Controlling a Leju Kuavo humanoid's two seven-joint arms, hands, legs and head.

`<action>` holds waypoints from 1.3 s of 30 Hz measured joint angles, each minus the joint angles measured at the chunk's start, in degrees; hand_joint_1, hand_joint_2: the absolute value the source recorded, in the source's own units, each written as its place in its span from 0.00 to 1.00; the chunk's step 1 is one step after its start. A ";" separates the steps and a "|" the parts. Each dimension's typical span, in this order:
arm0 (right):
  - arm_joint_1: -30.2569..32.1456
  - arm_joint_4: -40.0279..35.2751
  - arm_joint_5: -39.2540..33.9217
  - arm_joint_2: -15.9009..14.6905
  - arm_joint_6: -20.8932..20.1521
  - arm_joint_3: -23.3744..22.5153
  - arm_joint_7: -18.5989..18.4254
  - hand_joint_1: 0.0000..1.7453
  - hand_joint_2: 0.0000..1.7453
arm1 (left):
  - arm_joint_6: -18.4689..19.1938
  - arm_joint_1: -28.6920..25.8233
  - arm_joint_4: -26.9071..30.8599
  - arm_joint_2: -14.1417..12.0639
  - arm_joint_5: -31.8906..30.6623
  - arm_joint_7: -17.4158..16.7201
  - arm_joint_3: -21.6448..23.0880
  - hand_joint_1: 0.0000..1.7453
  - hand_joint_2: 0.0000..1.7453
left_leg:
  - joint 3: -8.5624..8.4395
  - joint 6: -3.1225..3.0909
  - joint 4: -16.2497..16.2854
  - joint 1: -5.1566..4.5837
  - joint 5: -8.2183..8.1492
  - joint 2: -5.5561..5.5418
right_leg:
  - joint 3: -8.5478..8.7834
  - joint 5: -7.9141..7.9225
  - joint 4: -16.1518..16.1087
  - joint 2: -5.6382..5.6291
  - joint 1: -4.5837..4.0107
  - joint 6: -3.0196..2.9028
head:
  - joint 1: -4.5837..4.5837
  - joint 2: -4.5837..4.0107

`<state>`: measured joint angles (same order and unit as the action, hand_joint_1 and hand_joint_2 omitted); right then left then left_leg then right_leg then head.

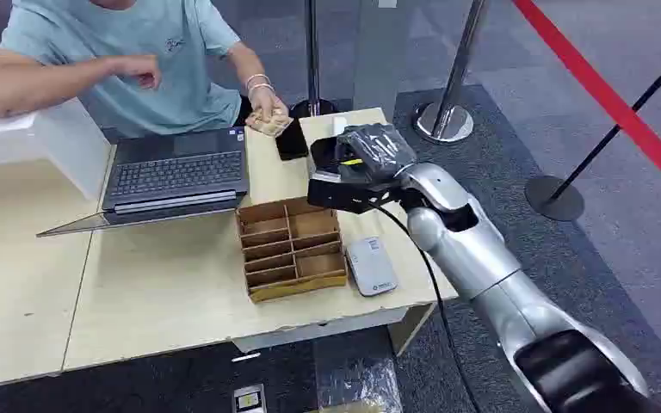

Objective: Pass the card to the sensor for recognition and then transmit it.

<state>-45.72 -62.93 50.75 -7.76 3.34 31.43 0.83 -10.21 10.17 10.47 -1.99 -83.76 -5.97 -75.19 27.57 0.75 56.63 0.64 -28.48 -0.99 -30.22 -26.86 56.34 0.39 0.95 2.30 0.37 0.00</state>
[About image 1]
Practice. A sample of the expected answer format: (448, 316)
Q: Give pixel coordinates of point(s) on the person's right hand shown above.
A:
(139, 69)

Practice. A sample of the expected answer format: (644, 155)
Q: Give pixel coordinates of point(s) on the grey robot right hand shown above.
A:
(371, 149)

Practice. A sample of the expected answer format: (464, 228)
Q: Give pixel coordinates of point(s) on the person's left hand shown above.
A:
(266, 104)

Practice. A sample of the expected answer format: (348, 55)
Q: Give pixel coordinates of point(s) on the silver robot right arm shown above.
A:
(479, 256)

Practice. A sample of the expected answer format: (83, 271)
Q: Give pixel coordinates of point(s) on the person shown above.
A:
(154, 51)

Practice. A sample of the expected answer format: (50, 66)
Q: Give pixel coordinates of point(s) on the black smartphone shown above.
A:
(292, 141)

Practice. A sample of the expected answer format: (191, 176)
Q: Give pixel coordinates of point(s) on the dark grey laptop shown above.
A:
(176, 174)

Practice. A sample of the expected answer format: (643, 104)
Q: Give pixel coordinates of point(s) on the white box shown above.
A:
(51, 137)

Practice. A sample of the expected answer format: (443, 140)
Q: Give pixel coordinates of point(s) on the white card reader device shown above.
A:
(371, 267)

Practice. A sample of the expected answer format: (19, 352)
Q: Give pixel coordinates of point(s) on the wooden compartment card box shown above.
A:
(292, 248)

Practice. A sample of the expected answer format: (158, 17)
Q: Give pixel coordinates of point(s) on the pale wooden desk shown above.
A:
(17, 273)
(171, 296)

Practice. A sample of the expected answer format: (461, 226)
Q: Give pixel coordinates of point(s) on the clear plastic bag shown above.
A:
(365, 387)

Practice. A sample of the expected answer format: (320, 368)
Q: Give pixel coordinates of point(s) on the red barrier belt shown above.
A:
(621, 108)

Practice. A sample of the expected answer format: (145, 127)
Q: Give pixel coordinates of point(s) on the floor socket plate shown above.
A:
(249, 399)

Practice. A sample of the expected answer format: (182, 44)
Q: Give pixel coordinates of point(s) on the dark stanchion post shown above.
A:
(312, 68)

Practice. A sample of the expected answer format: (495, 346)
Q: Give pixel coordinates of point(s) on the chrome stanchion post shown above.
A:
(450, 85)

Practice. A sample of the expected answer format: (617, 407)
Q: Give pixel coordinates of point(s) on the thin black stanchion post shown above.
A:
(558, 194)

